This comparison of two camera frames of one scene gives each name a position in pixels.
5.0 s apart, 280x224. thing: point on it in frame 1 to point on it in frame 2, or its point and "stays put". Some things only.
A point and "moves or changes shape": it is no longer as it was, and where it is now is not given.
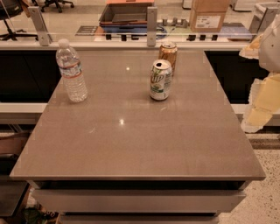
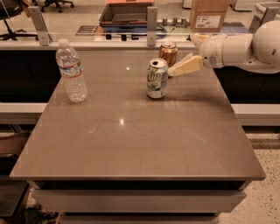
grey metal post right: [266, 15] stays put
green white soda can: [160, 80] moves or changes shape
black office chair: [9, 9] stays put
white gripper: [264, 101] to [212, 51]
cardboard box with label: [207, 16] stays put
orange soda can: [168, 51] stays put
